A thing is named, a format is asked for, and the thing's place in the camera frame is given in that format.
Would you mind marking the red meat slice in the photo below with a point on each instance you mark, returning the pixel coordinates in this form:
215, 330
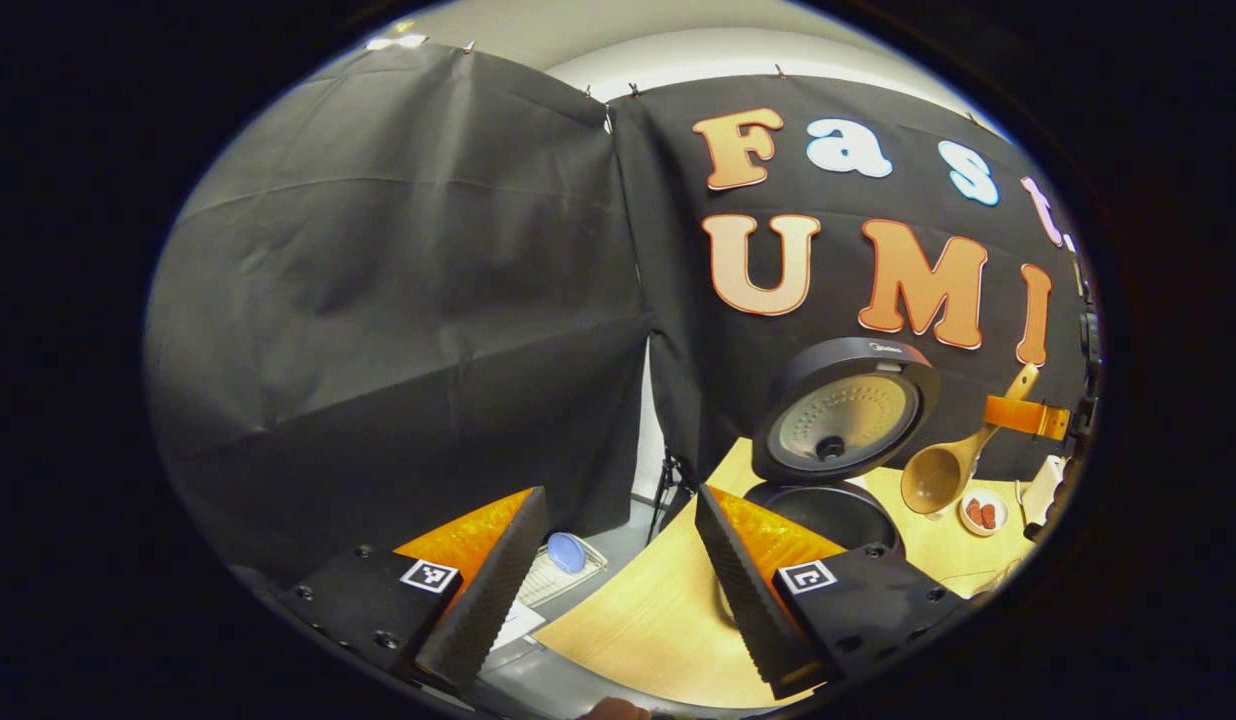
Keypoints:
973, 512
988, 516

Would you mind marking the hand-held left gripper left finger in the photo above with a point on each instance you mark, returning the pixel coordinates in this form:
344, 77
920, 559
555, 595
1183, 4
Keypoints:
483, 600

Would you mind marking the black backdrop cloth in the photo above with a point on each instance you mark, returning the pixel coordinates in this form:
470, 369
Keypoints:
398, 300

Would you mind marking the white toaster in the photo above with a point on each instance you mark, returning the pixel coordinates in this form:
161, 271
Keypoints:
1043, 485

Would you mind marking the black silver rice cooker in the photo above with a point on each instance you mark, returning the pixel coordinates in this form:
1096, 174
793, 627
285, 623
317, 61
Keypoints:
848, 420

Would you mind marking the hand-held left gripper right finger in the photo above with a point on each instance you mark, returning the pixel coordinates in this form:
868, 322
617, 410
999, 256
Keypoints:
743, 600

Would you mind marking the wooden spoon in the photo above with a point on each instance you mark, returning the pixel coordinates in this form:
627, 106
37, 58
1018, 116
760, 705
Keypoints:
933, 480

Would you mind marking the white oval plate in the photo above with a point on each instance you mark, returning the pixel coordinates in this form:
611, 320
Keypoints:
1002, 510

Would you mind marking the black tripod stand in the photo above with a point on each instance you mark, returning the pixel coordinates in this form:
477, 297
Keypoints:
668, 480

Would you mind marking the white paper sheet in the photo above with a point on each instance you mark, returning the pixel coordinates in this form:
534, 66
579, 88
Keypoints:
516, 625

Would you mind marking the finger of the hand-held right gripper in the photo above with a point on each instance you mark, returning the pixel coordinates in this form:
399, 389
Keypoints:
1008, 412

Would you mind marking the blue round disc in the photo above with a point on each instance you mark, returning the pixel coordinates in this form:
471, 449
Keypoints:
566, 552

